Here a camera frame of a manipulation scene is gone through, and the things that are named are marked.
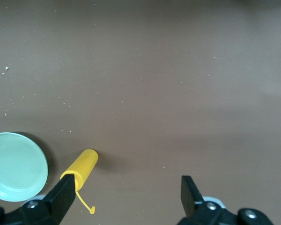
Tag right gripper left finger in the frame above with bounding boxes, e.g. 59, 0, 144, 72
0, 173, 76, 225

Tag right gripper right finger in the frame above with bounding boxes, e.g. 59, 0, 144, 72
177, 175, 274, 225

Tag yellow squeeze bottle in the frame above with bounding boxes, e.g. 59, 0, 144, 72
59, 149, 99, 215

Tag pale green plate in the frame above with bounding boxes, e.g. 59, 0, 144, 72
0, 132, 49, 203

